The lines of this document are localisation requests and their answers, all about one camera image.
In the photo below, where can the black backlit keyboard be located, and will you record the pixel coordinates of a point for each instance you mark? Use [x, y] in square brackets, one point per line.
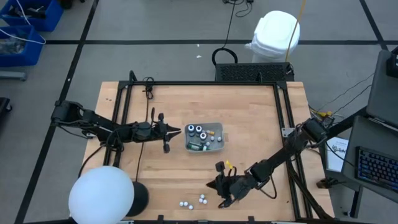
[377, 168]

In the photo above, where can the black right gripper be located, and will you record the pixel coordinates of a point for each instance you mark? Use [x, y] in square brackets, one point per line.
[236, 186]

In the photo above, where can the white globe lamp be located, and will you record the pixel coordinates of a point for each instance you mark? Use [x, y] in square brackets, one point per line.
[101, 196]

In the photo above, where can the white printed paper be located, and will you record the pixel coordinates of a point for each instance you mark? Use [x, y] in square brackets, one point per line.
[337, 155]

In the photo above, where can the black round lamp base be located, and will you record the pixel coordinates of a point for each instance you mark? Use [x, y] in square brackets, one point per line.
[141, 199]

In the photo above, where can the black vented computer case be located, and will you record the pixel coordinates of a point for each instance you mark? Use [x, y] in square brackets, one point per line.
[248, 72]

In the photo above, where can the black bracket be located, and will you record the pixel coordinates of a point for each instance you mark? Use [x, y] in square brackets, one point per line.
[160, 219]
[251, 219]

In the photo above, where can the purple-capped food colouring bottle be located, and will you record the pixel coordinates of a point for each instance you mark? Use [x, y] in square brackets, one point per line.
[199, 128]

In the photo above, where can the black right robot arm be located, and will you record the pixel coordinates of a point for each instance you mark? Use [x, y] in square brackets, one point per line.
[280, 158]

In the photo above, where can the grey flat panel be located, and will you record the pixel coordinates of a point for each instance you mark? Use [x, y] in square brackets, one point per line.
[384, 93]

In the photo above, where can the lemon yellow dye bottle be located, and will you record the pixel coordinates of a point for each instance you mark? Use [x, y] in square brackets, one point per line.
[211, 132]

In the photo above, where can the black box device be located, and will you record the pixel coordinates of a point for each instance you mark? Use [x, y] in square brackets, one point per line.
[393, 62]

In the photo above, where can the yellow tag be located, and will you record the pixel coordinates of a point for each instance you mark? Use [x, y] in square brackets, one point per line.
[229, 164]

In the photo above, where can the grey plastic bin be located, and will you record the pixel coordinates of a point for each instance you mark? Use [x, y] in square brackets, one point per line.
[217, 147]

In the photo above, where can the grey metal bar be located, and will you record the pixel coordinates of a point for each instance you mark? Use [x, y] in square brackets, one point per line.
[12, 76]

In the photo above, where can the black aluminium table frame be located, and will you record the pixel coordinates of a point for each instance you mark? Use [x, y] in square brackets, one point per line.
[202, 83]

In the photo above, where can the white lined trash can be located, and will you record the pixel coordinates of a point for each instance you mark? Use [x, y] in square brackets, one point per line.
[273, 34]

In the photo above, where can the blue storage bin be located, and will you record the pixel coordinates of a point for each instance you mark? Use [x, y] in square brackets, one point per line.
[31, 56]
[53, 15]

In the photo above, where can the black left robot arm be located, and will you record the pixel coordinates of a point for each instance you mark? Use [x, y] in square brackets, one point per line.
[102, 124]

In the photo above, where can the green-capped food colouring bottle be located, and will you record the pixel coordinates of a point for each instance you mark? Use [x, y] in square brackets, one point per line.
[195, 145]

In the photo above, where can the grey desk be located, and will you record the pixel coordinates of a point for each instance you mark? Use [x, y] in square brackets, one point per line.
[360, 133]

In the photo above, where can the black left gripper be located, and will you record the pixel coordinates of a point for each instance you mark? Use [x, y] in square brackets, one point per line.
[161, 132]

